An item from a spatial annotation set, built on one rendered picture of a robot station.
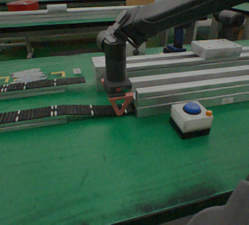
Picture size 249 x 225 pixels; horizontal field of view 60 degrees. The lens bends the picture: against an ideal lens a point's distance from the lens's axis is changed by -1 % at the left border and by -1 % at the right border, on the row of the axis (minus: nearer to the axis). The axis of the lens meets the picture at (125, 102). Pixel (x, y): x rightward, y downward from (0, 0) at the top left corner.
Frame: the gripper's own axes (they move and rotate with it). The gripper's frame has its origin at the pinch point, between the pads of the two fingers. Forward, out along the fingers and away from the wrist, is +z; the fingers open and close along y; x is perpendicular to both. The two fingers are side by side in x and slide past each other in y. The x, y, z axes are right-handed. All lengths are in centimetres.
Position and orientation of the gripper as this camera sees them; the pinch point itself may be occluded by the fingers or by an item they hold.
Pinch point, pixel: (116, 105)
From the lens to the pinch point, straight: 65.1
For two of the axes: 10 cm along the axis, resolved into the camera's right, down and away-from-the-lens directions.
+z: 0.0, 8.5, 5.2
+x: -9.7, 1.3, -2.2
